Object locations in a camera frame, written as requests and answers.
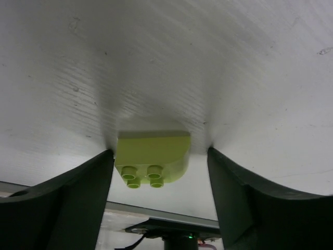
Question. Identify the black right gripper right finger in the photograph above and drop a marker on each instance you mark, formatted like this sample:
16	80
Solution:
256	213

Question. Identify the aluminium front rail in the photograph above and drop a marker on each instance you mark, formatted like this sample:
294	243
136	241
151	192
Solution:
10	188

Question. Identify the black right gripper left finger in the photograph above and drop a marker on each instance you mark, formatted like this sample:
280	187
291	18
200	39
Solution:
64	212

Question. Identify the lime small lego brick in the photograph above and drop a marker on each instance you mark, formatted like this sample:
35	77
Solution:
153	158

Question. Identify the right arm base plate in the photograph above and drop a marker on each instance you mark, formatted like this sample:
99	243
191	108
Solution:
175	235

